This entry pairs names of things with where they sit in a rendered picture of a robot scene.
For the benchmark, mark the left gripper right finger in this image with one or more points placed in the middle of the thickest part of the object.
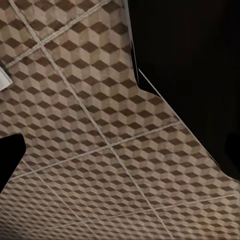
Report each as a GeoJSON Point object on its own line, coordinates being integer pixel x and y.
{"type": "Point", "coordinates": [232, 149]}

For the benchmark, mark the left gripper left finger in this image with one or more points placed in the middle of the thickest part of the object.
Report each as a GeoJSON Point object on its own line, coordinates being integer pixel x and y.
{"type": "Point", "coordinates": [12, 149]}

